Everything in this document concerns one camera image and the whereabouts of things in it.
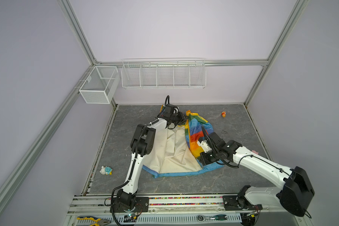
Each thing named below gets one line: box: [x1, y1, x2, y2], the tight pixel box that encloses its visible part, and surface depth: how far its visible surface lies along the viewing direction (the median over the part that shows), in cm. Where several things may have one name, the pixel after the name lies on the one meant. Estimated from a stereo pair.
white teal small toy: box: [99, 165, 113, 176], surface depth 84 cm
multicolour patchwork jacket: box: [142, 110, 224, 178], surface depth 91 cm
